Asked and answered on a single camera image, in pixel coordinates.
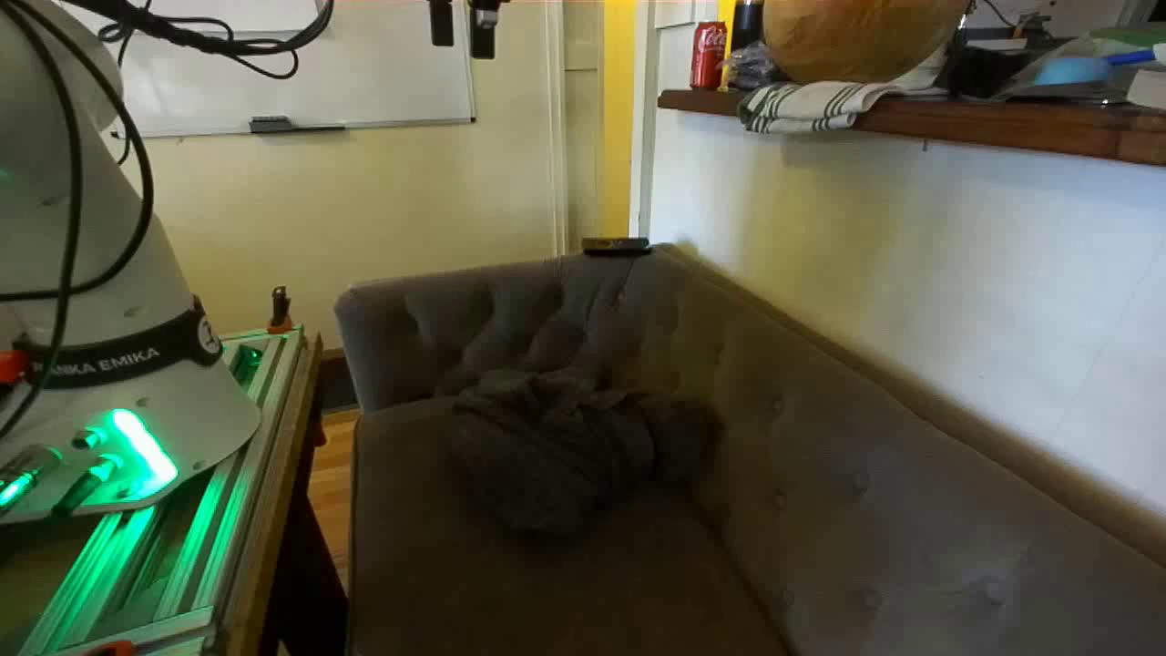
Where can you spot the black box on shelf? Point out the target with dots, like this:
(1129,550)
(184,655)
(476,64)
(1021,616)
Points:
(981,66)

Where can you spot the grey tufted sofa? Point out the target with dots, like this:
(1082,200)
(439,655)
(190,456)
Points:
(835,518)

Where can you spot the whiteboard eraser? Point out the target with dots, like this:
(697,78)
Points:
(286,126)

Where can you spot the dark grey blanket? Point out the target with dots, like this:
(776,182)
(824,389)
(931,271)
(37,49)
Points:
(550,452)

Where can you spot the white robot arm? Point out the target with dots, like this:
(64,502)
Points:
(121,389)

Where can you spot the black remote control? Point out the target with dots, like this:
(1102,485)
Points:
(615,245)

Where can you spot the wooden bowl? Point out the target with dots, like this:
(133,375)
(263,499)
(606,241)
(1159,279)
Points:
(857,39)

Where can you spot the wooden wall shelf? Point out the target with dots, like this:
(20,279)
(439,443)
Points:
(1129,135)

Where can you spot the aluminium frame robot table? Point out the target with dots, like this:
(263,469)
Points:
(229,565)

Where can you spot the green striped white towel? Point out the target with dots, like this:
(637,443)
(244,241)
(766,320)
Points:
(833,104)

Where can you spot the white whiteboard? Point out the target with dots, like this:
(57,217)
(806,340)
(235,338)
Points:
(217,66)

